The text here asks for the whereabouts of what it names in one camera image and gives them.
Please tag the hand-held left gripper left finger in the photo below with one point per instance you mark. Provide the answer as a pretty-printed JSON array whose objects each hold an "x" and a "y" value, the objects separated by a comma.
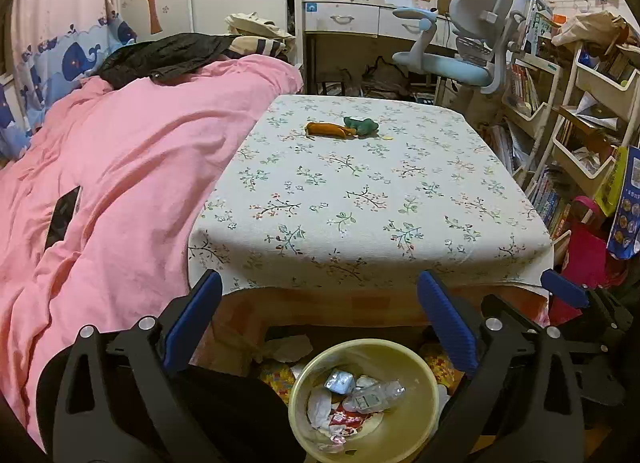
[{"x": 192, "y": 323}]

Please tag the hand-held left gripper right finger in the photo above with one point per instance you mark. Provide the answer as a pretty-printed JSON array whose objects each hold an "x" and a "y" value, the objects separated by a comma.
[{"x": 447, "y": 323}]

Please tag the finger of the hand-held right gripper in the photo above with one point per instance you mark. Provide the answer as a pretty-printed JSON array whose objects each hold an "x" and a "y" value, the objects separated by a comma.
[{"x": 565, "y": 288}]

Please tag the crushed clear plastic bottle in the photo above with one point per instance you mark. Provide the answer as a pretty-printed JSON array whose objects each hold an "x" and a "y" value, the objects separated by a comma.
[{"x": 375, "y": 395}]

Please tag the red white snack wrapper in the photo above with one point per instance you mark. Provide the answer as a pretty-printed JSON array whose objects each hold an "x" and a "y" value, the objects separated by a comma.
[{"x": 350, "y": 423}]

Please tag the yellow plastic bin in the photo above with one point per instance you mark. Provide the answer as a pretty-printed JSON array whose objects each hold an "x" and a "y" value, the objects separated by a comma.
[{"x": 305, "y": 428}]

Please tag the pink bag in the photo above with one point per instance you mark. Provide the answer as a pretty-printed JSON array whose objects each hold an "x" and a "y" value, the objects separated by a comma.
[{"x": 590, "y": 253}]

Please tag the white crumpled paper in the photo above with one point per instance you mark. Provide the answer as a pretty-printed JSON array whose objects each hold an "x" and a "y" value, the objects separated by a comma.
[{"x": 287, "y": 348}]

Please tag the blue printed bag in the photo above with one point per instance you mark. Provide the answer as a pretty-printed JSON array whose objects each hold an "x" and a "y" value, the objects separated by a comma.
[{"x": 627, "y": 208}]

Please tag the yellow green bag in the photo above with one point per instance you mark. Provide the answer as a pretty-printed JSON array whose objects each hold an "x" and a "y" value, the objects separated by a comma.
[{"x": 612, "y": 183}]

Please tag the blue white packet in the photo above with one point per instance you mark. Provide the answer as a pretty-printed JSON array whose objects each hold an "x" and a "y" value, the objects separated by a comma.
[{"x": 340, "y": 383}]

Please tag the white tiered storage cart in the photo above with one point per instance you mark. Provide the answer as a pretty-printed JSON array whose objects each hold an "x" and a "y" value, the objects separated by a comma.
[{"x": 585, "y": 153}]

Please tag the floral tablecloth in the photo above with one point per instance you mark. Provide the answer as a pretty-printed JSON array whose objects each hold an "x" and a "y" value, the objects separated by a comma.
[{"x": 350, "y": 213}]

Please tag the black phone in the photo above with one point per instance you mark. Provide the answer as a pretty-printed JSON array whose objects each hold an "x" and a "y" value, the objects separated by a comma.
[{"x": 62, "y": 218}]

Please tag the pink blanket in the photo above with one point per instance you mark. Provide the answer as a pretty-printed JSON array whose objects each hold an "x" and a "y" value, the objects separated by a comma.
[{"x": 125, "y": 168}]

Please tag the white book shelf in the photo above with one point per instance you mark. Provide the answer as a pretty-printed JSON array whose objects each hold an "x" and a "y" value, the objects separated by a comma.
[{"x": 525, "y": 93}]

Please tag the green plush toy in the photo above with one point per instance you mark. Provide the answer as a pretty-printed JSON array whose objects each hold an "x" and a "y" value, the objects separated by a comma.
[{"x": 361, "y": 125}]

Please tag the grey blue desk chair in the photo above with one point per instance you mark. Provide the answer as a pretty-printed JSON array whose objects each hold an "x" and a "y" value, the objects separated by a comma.
[{"x": 450, "y": 63}]

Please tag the beige cloth bundle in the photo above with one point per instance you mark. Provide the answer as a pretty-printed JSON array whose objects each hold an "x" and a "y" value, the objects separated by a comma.
[{"x": 590, "y": 28}]

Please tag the black jacket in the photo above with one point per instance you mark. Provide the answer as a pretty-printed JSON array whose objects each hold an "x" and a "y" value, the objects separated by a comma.
[{"x": 160, "y": 55}]

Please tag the striped beige cloth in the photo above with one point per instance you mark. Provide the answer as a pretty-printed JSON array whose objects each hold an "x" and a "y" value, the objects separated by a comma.
[{"x": 260, "y": 47}]

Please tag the whale print curtain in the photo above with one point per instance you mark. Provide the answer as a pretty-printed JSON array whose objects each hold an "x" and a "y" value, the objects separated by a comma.
[{"x": 70, "y": 53}]

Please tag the cream cloth bag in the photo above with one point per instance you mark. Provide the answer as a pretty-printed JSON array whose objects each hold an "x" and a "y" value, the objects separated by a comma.
[{"x": 255, "y": 23}]

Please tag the white desk with drawers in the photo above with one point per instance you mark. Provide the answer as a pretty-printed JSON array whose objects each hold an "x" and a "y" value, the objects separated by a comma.
[{"x": 350, "y": 18}]

